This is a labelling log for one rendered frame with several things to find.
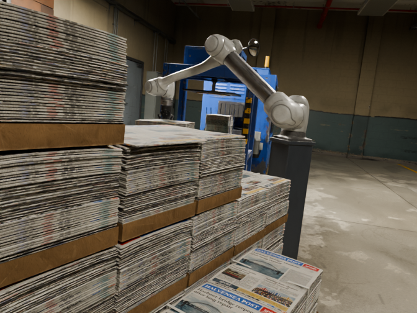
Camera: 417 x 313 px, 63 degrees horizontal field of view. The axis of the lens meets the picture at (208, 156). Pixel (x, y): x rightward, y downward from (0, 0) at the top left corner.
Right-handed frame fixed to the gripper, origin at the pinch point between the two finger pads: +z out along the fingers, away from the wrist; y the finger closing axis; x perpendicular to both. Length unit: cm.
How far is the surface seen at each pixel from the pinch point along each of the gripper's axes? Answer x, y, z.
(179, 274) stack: -156, 63, 26
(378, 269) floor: 34, 175, 93
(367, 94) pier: 827, 315, -98
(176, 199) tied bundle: -159, 61, 3
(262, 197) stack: -103, 83, 13
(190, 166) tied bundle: -155, 63, -6
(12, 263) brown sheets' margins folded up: -201, 46, 6
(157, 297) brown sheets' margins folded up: -164, 60, 29
